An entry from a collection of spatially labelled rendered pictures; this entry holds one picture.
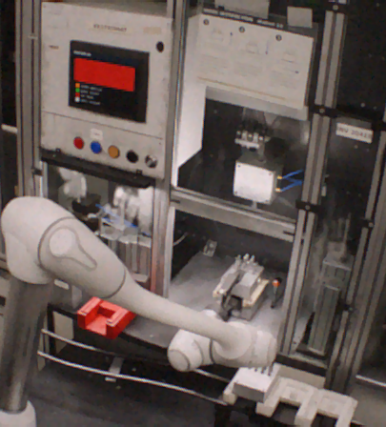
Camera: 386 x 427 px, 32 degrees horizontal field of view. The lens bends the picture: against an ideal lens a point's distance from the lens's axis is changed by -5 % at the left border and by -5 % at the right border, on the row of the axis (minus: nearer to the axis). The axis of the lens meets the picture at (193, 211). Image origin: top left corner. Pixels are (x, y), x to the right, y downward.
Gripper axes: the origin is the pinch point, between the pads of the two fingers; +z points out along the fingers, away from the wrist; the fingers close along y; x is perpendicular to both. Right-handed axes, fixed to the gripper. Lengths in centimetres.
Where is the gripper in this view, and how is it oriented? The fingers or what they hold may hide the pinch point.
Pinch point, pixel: (236, 286)
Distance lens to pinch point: 215.2
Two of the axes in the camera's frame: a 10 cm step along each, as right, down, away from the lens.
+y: 0.7, -8.7, -4.8
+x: -9.0, -2.6, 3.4
